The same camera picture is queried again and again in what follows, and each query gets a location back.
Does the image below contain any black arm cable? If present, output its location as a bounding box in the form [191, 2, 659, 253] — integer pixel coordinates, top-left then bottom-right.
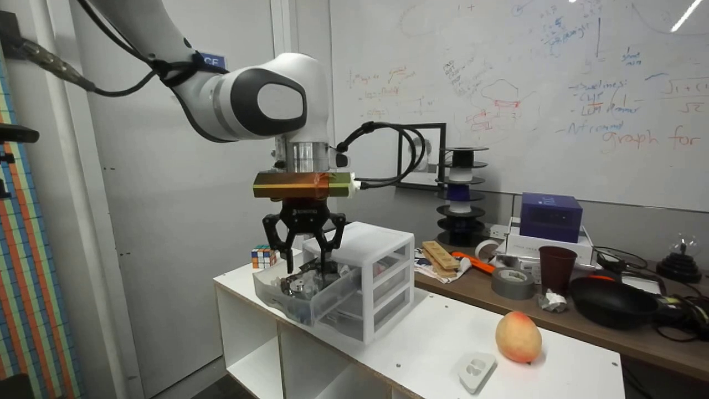
[13, 0, 431, 192]

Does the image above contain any clear plastic drawer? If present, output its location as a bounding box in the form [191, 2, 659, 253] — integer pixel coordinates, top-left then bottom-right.
[250, 256, 366, 328]

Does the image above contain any dark red cup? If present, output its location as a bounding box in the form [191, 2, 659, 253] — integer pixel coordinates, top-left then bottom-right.
[535, 244, 580, 297]

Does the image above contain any black cable bundle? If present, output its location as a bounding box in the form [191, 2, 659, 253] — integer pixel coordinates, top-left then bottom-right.
[593, 244, 709, 343]

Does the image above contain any white three-drawer organizer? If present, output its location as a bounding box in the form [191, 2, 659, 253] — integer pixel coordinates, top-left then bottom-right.
[297, 220, 416, 346]

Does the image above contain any crumpled foil piece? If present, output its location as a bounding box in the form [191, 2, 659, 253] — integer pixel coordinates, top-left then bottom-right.
[535, 288, 572, 315]

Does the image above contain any black dome desk stand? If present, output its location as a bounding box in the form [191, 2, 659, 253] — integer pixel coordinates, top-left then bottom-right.
[653, 235, 704, 286]

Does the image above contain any beige wooden block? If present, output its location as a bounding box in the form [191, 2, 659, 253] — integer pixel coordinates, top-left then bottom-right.
[419, 238, 462, 278]

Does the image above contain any black filament spool stack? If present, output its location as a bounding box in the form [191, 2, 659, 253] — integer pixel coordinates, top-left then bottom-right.
[435, 144, 492, 251]

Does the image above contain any multicoloured striped panel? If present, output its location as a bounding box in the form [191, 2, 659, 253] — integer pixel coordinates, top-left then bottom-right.
[0, 41, 85, 399]

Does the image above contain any Rubik's cube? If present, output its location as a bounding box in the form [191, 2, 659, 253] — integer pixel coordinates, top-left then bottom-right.
[248, 244, 281, 273]

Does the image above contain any blue box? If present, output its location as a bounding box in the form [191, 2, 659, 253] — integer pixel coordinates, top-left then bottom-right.
[518, 190, 584, 244]

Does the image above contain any whiteboard with scribbles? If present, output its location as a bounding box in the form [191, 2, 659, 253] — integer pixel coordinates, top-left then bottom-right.
[328, 0, 709, 215]

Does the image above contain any white cubby shelf unit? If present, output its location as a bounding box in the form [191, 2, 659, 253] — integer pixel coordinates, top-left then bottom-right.
[211, 262, 630, 399]

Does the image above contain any black frying pan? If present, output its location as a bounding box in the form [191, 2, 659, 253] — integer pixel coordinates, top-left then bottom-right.
[570, 273, 672, 330]

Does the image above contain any black clamp bar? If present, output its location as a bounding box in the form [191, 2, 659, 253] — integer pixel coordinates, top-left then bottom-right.
[0, 122, 42, 145]

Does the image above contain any amber wrist camera bar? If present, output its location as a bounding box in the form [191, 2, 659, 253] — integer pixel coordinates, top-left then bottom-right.
[250, 168, 360, 204]

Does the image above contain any wooden workbench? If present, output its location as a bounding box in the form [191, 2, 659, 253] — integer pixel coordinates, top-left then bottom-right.
[411, 242, 709, 385]

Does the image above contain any framed portrait picture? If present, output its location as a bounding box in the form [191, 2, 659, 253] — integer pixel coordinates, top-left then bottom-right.
[396, 119, 449, 190]

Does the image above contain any grey tape roll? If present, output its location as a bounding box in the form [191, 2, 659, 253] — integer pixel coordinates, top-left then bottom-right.
[489, 265, 535, 302]

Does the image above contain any orange handled tool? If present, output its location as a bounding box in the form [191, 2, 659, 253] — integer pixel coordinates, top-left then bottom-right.
[449, 251, 498, 276]

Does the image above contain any plastic peach fruit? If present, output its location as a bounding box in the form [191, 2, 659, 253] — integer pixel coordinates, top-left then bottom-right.
[494, 307, 545, 365]

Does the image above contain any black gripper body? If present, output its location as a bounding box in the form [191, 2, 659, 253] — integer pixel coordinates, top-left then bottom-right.
[279, 197, 332, 236]

